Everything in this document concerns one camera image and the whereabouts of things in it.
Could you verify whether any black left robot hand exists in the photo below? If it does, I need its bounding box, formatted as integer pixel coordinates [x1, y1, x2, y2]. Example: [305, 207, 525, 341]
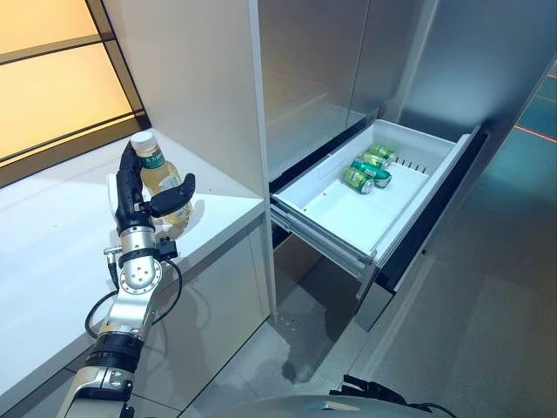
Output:
[113, 141, 197, 236]

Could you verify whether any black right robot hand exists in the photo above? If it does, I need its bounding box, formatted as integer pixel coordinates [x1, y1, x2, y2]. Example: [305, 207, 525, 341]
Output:
[331, 368, 419, 396]

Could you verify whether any tea bottle with white cap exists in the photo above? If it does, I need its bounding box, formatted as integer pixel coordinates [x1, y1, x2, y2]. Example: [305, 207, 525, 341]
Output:
[130, 131, 195, 239]

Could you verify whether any white fridge drawer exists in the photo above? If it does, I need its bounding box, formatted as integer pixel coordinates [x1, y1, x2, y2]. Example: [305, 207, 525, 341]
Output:
[268, 118, 489, 306]

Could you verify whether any steel lower fridge drawer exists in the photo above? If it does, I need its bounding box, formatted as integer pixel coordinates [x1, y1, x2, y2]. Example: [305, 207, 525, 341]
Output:
[272, 233, 378, 334]

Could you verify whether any stainless steel fridge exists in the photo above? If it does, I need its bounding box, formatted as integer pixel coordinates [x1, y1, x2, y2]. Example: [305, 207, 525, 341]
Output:
[250, 0, 495, 334]

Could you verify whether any grey robot torso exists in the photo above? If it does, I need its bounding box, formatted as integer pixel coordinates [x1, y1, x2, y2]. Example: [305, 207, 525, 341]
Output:
[224, 381, 440, 418]

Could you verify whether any white counter cabinet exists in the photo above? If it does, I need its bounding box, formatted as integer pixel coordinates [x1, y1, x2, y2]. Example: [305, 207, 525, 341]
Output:
[0, 128, 275, 408]

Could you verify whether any white tall cabinet panel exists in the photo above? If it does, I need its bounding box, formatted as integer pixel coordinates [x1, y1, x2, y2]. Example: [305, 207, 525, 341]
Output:
[102, 0, 278, 321]

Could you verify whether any orange backlit window panel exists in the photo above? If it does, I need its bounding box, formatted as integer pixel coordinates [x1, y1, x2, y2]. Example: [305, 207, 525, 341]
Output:
[0, 0, 151, 188]

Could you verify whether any teal green drink can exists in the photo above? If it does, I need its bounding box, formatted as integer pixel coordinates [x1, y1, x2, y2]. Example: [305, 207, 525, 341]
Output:
[351, 158, 393, 188]

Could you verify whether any brushed steel tall cabinet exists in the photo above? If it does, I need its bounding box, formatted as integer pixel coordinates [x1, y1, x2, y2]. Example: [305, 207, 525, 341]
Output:
[391, 0, 557, 145]

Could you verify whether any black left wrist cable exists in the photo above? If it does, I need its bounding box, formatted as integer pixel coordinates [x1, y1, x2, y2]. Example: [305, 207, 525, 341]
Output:
[84, 256, 185, 340]

